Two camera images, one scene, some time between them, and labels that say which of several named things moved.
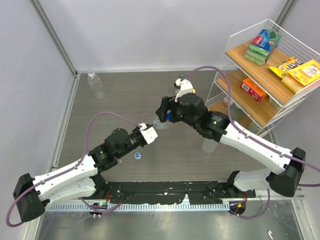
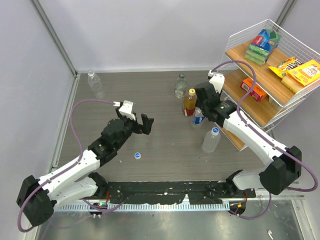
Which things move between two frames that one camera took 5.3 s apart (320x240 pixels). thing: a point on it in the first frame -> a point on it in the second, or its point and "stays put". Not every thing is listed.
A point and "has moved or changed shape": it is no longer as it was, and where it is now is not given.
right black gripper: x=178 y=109 -> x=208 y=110
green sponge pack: x=262 y=45 stays put
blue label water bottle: x=160 y=125 has moved or changed shape
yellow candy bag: x=282 y=69 stays put
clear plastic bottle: x=95 y=84 stays put
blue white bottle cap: x=137 y=155 stays put
